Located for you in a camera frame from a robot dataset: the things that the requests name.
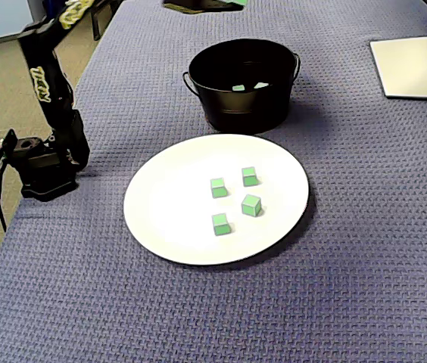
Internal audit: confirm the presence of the blue bin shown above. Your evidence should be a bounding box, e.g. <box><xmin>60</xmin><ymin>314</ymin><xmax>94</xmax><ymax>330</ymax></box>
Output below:
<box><xmin>42</xmin><ymin>0</ymin><xmax>67</xmax><ymax>22</ymax></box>

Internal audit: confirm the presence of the silver monitor stand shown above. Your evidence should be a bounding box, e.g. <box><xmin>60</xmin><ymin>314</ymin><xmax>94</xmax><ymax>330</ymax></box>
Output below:
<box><xmin>369</xmin><ymin>17</ymin><xmax>427</xmax><ymax>101</ymax></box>

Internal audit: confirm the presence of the white round plate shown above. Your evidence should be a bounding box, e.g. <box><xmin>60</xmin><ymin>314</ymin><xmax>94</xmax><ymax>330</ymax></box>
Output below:
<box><xmin>123</xmin><ymin>132</ymin><xmax>310</xmax><ymax>266</ymax></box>

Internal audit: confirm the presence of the black metal bucket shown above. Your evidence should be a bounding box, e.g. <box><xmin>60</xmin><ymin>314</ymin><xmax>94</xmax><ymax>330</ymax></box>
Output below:
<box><xmin>182</xmin><ymin>37</ymin><xmax>301</xmax><ymax>135</ymax></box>

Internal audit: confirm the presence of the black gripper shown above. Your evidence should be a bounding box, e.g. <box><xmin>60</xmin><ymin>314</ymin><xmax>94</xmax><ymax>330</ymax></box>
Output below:
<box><xmin>162</xmin><ymin>0</ymin><xmax>245</xmax><ymax>14</ymax></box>

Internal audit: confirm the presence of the blue woven table cloth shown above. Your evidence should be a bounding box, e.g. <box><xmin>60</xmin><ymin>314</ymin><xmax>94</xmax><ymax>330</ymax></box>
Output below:
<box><xmin>0</xmin><ymin>0</ymin><xmax>427</xmax><ymax>363</ymax></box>

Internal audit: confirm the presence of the black furniture leg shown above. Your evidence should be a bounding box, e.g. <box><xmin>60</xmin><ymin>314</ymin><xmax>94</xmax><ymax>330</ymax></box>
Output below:
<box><xmin>90</xmin><ymin>0</ymin><xmax>123</xmax><ymax>42</ymax></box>

